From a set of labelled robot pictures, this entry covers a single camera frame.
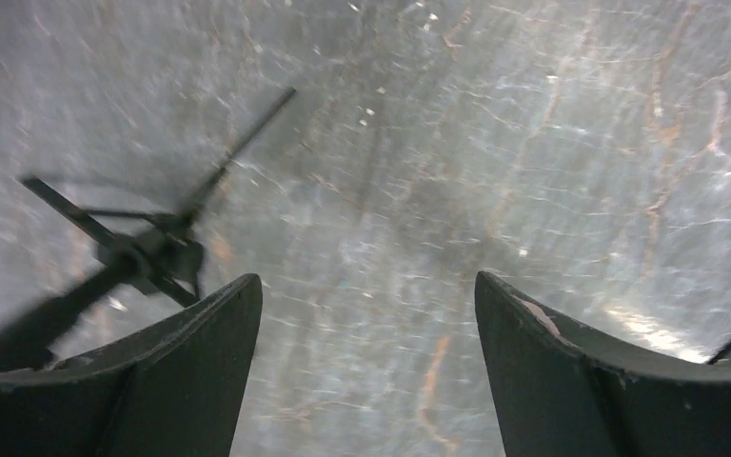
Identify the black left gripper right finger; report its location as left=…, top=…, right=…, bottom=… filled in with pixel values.
left=474, top=271, right=731, bottom=456

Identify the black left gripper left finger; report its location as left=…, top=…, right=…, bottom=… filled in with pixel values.
left=0, top=273, right=263, bottom=456

